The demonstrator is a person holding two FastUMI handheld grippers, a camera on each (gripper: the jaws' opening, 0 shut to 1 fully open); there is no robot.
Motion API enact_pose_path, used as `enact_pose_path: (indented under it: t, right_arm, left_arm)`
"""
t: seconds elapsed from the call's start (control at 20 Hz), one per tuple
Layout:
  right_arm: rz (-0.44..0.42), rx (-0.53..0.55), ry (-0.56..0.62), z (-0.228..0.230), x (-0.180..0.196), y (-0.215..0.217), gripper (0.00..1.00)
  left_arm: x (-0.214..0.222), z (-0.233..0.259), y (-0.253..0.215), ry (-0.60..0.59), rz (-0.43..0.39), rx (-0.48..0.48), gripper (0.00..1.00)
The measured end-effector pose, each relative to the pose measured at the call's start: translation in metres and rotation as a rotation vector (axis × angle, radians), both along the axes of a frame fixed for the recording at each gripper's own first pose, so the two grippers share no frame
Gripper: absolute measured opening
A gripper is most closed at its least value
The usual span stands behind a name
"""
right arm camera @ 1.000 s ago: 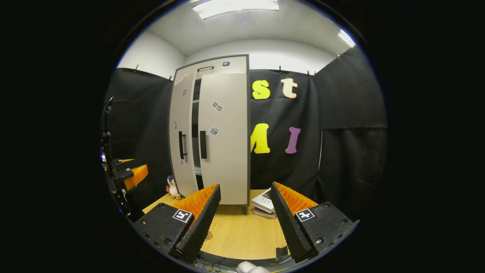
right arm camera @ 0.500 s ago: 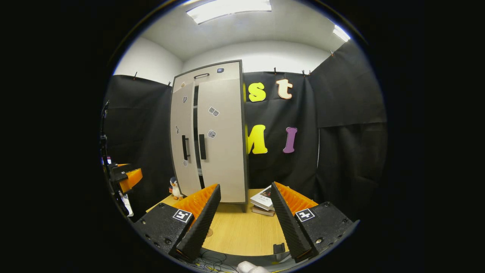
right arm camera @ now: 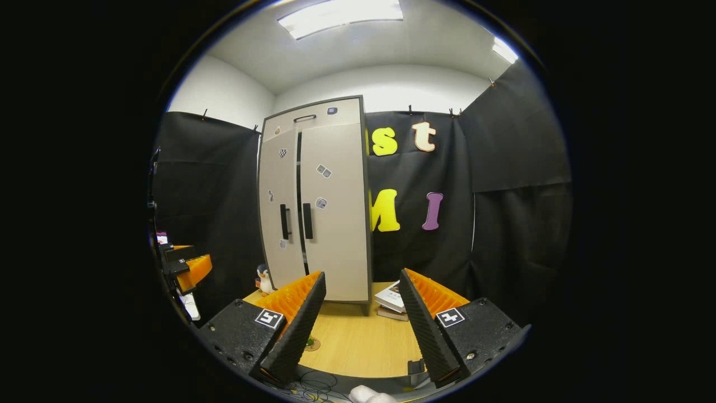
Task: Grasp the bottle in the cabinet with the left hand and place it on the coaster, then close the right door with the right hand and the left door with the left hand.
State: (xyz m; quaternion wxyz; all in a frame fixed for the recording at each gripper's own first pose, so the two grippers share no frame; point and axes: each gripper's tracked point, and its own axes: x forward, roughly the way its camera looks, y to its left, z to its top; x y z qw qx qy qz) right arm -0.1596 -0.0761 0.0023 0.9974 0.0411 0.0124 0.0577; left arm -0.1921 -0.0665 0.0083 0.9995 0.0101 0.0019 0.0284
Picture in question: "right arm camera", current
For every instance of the penguin plush toy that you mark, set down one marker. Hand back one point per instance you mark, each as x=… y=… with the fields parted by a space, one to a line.
x=264 y=280

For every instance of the round cork coaster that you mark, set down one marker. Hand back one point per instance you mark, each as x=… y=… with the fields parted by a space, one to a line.
x=314 y=346

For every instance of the black bracket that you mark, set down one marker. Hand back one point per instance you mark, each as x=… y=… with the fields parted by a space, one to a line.
x=415 y=367

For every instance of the small lit screen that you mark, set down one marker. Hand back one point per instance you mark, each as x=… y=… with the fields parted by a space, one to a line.
x=162 y=238

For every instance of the black backdrop cloth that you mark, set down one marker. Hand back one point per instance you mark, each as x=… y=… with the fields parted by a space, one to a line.
x=503 y=224

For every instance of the large ceiling light panel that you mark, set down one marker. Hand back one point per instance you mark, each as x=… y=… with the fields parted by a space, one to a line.
x=341 y=15

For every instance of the grey cabinet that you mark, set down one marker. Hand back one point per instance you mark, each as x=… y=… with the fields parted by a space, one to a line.
x=370 y=252

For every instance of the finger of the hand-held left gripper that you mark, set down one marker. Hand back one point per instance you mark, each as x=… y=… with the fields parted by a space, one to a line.
x=198 y=266
x=179 y=253

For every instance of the small ceiling light panel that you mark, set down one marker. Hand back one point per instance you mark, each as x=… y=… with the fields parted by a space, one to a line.
x=505 y=50

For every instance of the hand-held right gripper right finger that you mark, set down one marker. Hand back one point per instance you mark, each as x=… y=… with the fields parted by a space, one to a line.
x=425 y=324

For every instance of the grey cabinet drawer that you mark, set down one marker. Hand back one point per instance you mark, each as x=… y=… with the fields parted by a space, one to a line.
x=341 y=120

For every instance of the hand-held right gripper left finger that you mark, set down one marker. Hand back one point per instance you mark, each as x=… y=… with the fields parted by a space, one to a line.
x=299 y=324

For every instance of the grey cabinet door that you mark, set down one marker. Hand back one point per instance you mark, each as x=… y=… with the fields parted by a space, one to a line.
x=274 y=179
x=341 y=240

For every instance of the white cover book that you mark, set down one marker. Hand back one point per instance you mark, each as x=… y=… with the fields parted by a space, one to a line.
x=391 y=296

